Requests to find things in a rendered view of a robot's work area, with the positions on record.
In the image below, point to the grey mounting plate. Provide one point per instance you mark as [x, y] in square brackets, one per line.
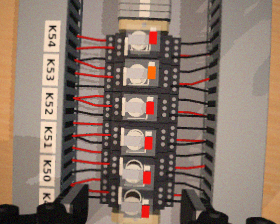
[189, 22]

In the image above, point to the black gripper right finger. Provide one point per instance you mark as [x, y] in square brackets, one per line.
[194, 208]

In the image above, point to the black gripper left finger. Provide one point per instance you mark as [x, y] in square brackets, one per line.
[72, 209]

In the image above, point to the black relay socket row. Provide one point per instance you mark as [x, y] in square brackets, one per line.
[169, 74]

